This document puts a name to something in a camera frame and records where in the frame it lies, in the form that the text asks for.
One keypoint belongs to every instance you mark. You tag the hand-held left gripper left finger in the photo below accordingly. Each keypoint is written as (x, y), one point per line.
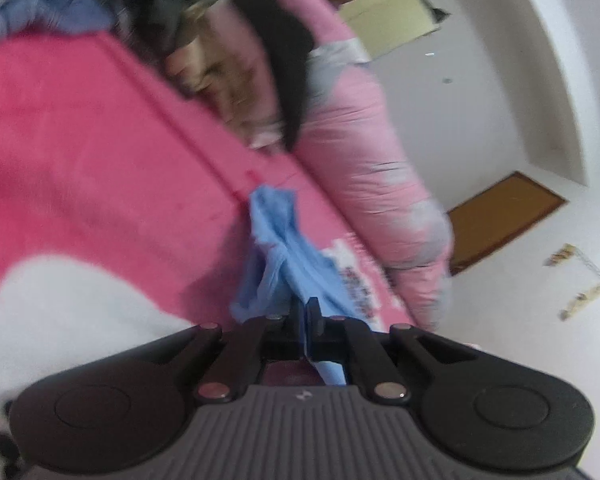
(302, 335)

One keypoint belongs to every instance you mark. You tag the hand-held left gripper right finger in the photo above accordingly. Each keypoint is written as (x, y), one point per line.
(316, 332)

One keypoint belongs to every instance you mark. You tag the light blue t-shirt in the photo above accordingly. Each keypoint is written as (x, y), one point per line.
(280, 260)

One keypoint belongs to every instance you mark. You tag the pink floral duvet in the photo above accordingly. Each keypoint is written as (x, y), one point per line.
(360, 160)

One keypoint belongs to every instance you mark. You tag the brown wooden door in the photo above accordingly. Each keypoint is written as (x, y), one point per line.
(500, 220)

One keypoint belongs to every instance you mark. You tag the beige hanging cloth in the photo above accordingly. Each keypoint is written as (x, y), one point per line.
(582, 301)
(560, 255)

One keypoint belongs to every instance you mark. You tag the pink floral bed sheet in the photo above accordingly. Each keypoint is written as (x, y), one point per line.
(80, 160)

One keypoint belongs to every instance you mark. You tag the beige knit garment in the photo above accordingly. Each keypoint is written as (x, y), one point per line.
(200, 70)

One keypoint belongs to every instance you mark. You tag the pale yellow wardrobe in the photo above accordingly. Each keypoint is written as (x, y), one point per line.
(390, 25)

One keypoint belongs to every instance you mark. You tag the black and white mottled garment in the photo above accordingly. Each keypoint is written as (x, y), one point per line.
(145, 10)

